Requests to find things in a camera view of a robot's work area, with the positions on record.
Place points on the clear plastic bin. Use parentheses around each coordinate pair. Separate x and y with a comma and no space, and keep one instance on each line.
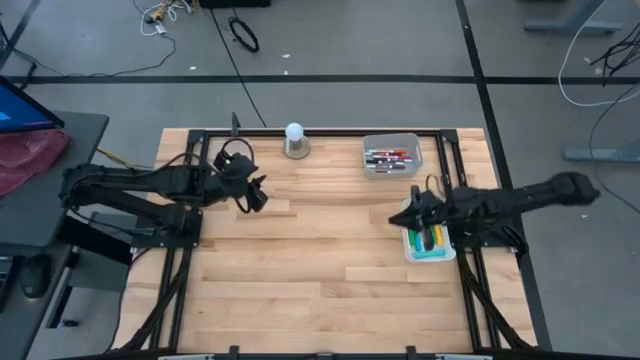
(239,148)

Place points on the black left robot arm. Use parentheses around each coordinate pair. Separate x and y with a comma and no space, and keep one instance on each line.
(125,182)

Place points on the tan capped marker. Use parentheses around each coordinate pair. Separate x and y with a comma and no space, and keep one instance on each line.
(384,171)

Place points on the green thick highlighter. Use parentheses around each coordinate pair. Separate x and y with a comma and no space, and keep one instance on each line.
(411,239)

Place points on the black aluminium table frame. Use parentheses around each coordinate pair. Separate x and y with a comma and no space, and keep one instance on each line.
(325,132)

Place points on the brown cap white marker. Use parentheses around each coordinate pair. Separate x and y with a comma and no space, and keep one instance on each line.
(392,167)

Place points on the blue screen monitor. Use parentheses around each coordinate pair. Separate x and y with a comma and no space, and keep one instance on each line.
(20,112)

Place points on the white light bulb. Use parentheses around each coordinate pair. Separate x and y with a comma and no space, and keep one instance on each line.
(294,131)

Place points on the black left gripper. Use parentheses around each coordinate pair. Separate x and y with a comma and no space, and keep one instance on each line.
(237,177)

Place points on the white marker dark label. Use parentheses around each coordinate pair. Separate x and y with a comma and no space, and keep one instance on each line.
(387,163)

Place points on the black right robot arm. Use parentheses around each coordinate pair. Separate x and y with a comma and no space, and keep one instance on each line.
(525,197)

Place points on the black computer mouse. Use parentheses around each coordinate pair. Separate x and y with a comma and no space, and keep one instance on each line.
(36,275)

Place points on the black Expo dry-erase marker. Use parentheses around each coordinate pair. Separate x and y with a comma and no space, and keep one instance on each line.
(375,159)

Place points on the pale grey storage bin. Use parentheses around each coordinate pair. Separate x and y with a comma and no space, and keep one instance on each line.
(418,170)

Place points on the orange thick highlighter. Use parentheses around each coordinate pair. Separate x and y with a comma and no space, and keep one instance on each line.
(442,236)

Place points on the grey desk leg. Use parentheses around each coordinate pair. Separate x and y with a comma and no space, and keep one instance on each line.
(570,25)
(600,152)

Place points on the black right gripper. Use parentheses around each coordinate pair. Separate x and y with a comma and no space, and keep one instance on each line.
(432,215)

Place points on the yellow Sharpie thick highlighter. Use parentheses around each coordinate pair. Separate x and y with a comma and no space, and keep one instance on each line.
(435,236)

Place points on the teal thick highlighter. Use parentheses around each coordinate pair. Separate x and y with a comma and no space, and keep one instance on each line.
(430,254)

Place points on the black frame bracket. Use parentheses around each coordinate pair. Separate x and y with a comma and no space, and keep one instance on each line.
(235,125)

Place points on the white storage bin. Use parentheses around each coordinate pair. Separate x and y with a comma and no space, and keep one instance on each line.
(406,252)

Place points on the dark grey desk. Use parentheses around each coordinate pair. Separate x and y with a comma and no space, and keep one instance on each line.
(65,150)

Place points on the blue thick highlighter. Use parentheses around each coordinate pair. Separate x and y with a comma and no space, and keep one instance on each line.
(418,242)

